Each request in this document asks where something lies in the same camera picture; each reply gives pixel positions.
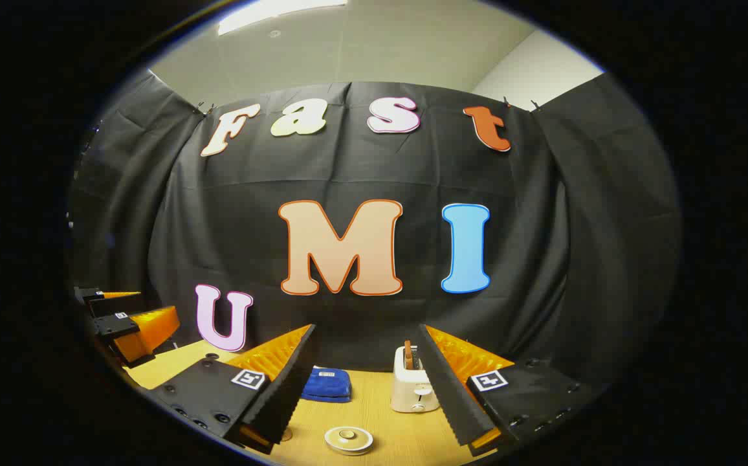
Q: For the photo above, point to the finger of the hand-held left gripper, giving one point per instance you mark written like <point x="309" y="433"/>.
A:
<point x="115" y="307"/>
<point x="147" y="333"/>

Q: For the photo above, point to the toast slice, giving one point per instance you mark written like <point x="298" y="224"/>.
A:
<point x="407" y="355"/>

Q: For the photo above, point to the white toaster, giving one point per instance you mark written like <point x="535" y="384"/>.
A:
<point x="411" y="391"/>

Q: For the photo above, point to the black backdrop cloth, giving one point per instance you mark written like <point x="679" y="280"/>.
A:
<point x="374" y="175"/>

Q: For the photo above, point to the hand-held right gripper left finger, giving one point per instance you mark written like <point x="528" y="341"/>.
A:
<point x="286" y="388"/>

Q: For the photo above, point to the white teacup lid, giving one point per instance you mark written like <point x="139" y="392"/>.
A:
<point x="348" y="437"/>

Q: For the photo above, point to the blue folded towel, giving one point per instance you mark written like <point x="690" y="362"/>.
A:
<point x="327" y="384"/>

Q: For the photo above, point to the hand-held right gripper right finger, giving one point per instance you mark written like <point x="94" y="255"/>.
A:
<point x="455" y="395"/>

